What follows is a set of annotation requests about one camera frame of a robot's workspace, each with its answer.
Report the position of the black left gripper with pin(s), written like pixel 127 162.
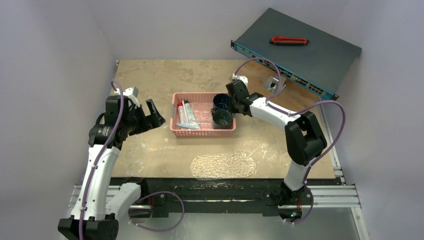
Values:
pixel 152 121

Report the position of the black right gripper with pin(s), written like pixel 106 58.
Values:
pixel 236 97

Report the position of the dark blue mug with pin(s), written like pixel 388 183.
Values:
pixel 221 101

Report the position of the dark green mug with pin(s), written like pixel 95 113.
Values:
pixel 222 120

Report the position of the pink perforated plastic basket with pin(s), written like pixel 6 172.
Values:
pixel 195 97

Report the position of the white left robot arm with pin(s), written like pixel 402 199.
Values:
pixel 93 217

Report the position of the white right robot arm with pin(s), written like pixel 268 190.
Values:
pixel 304 137

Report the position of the red cap toothpaste tube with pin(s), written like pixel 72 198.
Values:
pixel 181 113

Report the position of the wooden board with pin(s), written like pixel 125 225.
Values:
pixel 293 97

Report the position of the red black utility knife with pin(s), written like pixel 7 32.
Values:
pixel 288 41

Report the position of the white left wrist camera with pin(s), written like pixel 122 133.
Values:
pixel 132 93

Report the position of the grey metal bracket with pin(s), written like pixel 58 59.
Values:
pixel 274 84

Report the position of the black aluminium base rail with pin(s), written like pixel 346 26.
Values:
pixel 265 196

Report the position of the teal network switch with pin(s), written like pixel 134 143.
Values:
pixel 319 66

